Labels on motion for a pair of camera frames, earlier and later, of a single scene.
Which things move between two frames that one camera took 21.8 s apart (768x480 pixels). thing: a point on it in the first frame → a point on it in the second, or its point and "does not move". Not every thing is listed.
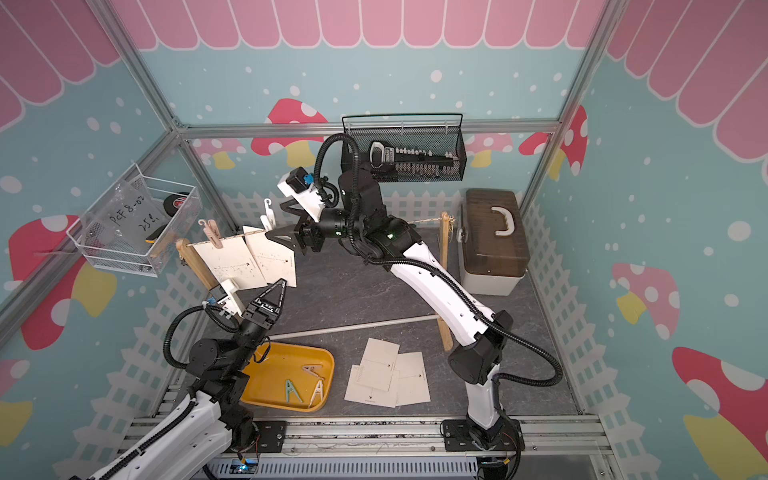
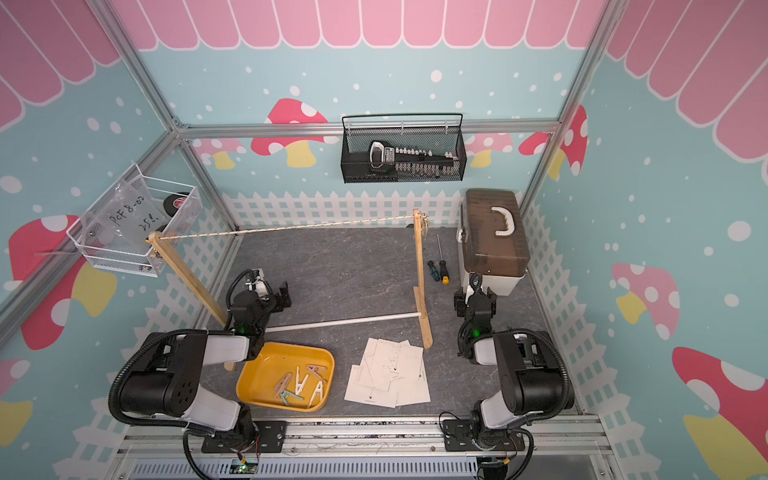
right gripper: (307, 224) → (461, 303)
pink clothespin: (310, 370) does not move
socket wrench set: (387, 161) does not move
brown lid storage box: (494, 249) does not move
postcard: (233, 262) → (365, 374)
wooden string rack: (446, 235) → (424, 305)
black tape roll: (173, 202) does not move
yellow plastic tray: (294, 377) does not move
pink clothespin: (213, 234) → (280, 388)
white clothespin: (268, 219) → (299, 386)
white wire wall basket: (131, 223) does not move
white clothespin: (318, 390) does not move
